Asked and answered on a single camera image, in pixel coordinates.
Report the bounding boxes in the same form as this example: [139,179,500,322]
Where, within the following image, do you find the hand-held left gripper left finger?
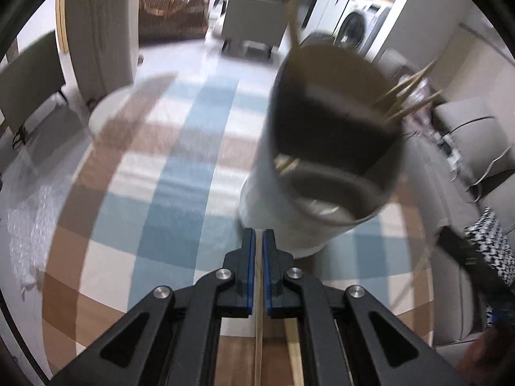
[52,227,256,386]

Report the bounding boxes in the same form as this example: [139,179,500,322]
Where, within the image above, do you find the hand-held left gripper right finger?
[263,228,469,386]

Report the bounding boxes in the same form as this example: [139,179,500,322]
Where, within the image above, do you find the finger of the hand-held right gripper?
[436,225,474,269]

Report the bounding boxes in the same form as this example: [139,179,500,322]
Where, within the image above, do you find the white cylindrical utensil holder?
[238,42,407,260]

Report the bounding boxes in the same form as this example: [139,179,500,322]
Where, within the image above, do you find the single wooden chopstick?
[255,229,265,386]

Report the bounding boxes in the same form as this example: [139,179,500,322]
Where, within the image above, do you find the pile of wooden chopsticks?
[284,319,305,386]

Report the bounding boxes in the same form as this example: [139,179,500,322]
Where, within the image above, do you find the person's right forearm houndstooth sleeve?
[464,207,515,286]

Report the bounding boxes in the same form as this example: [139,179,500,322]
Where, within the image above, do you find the grey sofa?
[378,48,515,346]

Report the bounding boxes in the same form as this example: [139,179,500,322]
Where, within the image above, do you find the checkered tablecloth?
[40,70,435,386]

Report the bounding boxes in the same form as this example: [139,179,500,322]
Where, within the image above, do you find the grey round ottoman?
[89,70,178,137]

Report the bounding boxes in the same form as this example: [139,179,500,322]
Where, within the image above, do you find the bubble wrap sheet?
[0,185,53,302]

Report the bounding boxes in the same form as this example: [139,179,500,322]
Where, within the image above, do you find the white washing machine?
[334,6,388,58]

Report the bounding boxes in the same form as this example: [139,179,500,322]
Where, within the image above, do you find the grey-green armchair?
[0,30,67,149]
[221,0,288,59]

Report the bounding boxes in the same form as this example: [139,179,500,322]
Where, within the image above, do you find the brown patterned bag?
[139,0,210,43]

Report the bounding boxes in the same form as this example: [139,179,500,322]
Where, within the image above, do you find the beige upright suitcase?
[64,0,139,101]

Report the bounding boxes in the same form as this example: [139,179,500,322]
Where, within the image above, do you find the wooden door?
[56,0,67,53]

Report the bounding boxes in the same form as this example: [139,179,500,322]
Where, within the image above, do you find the white charger cables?
[435,129,463,179]

